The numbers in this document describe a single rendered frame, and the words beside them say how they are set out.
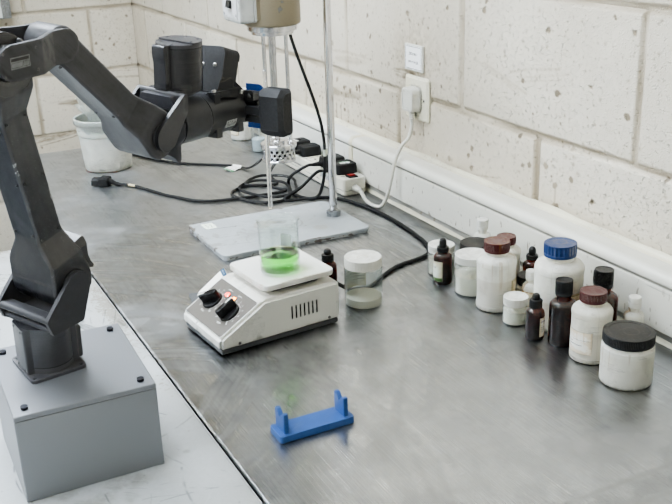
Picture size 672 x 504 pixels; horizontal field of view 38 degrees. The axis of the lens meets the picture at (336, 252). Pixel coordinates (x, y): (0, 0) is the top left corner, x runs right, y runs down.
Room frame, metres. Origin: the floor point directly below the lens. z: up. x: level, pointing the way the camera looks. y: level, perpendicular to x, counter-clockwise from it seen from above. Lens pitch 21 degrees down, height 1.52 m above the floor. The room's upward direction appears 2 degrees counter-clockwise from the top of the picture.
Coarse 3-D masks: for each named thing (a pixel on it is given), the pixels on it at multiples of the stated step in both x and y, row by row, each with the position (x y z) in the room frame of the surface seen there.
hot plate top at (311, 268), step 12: (300, 252) 1.41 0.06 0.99; (240, 264) 1.37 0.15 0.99; (252, 264) 1.37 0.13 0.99; (300, 264) 1.36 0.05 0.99; (312, 264) 1.36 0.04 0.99; (324, 264) 1.36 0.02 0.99; (252, 276) 1.32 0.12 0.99; (264, 276) 1.32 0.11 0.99; (288, 276) 1.31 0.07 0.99; (300, 276) 1.31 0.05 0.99; (312, 276) 1.32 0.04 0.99; (324, 276) 1.33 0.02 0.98; (264, 288) 1.28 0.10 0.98; (276, 288) 1.29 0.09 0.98
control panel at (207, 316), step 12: (216, 288) 1.35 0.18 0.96; (228, 288) 1.34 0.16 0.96; (240, 300) 1.30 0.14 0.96; (252, 300) 1.28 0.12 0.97; (192, 312) 1.32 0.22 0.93; (204, 312) 1.31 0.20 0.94; (240, 312) 1.27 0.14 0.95; (204, 324) 1.28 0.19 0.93; (216, 324) 1.27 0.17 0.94; (228, 324) 1.26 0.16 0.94
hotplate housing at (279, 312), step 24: (240, 288) 1.32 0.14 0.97; (288, 288) 1.31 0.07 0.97; (312, 288) 1.32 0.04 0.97; (336, 288) 1.33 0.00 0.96; (264, 312) 1.27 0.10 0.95; (288, 312) 1.29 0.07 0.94; (312, 312) 1.31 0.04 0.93; (336, 312) 1.33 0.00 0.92; (216, 336) 1.25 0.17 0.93; (240, 336) 1.25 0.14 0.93; (264, 336) 1.27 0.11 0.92
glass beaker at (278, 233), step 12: (264, 216) 1.36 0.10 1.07; (276, 216) 1.37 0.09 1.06; (288, 216) 1.37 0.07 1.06; (264, 228) 1.32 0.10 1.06; (276, 228) 1.31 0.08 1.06; (288, 228) 1.31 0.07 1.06; (264, 240) 1.32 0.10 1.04; (276, 240) 1.31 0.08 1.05; (288, 240) 1.31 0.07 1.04; (264, 252) 1.32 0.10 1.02; (276, 252) 1.31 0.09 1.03; (288, 252) 1.31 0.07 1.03; (264, 264) 1.32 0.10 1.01; (276, 264) 1.31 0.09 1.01; (288, 264) 1.31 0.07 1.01; (276, 276) 1.31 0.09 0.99
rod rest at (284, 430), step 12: (336, 396) 1.06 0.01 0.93; (276, 408) 1.02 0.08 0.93; (336, 408) 1.06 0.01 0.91; (276, 420) 1.03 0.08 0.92; (288, 420) 1.04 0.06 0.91; (300, 420) 1.04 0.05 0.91; (312, 420) 1.04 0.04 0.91; (324, 420) 1.04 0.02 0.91; (336, 420) 1.03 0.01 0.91; (348, 420) 1.04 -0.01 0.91; (276, 432) 1.01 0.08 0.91; (288, 432) 1.01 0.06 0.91; (300, 432) 1.01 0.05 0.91; (312, 432) 1.02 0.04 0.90
